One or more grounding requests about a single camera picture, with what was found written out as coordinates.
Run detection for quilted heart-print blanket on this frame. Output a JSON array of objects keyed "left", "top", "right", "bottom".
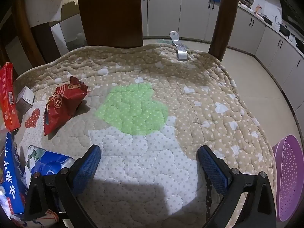
[{"left": 14, "top": 43, "right": 277, "bottom": 228}]

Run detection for beige cardboard piece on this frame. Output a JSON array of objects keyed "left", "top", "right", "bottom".
[{"left": 25, "top": 0, "right": 66, "bottom": 27}]

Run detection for white kitchen base cabinets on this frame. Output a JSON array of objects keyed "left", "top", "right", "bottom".
[{"left": 140, "top": 0, "right": 304, "bottom": 112}]

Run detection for long red box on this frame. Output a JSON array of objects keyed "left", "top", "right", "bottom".
[{"left": 0, "top": 62, "right": 21, "bottom": 131}]

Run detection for black range hood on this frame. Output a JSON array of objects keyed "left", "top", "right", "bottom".
[{"left": 278, "top": 0, "right": 304, "bottom": 30}]

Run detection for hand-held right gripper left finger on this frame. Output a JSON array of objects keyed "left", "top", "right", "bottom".
[{"left": 23, "top": 144, "right": 102, "bottom": 228}]

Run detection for clear plastic bottle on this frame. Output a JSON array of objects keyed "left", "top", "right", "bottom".
[{"left": 169, "top": 31, "right": 188, "bottom": 61}]

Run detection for wooden chair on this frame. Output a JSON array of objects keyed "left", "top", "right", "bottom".
[{"left": 0, "top": 0, "right": 241, "bottom": 76}]

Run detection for red snack bag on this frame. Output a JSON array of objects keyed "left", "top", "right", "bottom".
[{"left": 43, "top": 76, "right": 90, "bottom": 136}]

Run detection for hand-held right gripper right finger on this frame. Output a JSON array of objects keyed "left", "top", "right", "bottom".
[{"left": 198, "top": 146, "right": 277, "bottom": 228}]

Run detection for black cooking pot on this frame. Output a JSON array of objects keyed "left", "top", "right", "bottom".
[{"left": 279, "top": 24, "right": 291, "bottom": 38}]

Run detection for blue floral tissue pack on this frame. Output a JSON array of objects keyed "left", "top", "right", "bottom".
[{"left": 25, "top": 145, "right": 76, "bottom": 188}]

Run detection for small white box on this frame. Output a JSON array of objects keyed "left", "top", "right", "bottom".
[{"left": 15, "top": 86, "right": 35, "bottom": 116}]

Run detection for purple plastic basket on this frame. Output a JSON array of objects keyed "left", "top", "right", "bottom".
[{"left": 272, "top": 135, "right": 304, "bottom": 222}]

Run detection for blue printed bag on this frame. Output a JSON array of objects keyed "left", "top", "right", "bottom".
[{"left": 0, "top": 132, "right": 28, "bottom": 215}]

